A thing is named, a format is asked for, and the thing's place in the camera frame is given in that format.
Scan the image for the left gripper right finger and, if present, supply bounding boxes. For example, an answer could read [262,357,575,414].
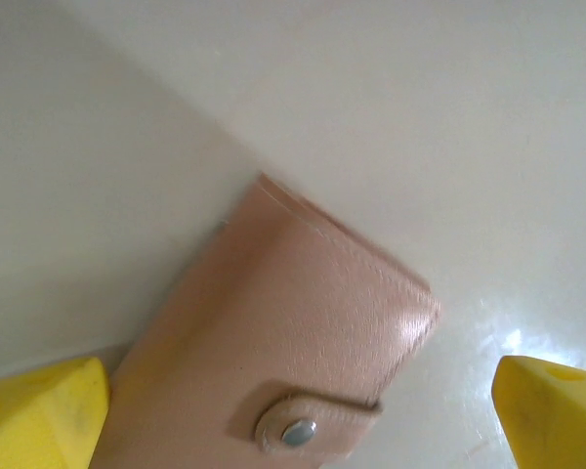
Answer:
[489,355,586,469]

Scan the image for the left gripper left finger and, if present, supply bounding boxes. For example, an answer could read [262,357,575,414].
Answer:
[0,356,112,469]

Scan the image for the brown card holder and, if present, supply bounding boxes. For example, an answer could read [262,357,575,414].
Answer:
[93,170,443,469]

